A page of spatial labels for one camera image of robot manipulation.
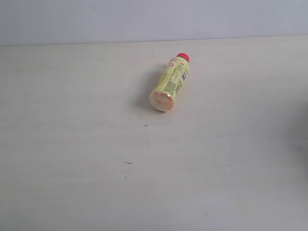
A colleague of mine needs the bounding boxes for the yellow bottle with red cap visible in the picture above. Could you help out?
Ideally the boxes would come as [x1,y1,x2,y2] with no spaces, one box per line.
[150,53,190,112]

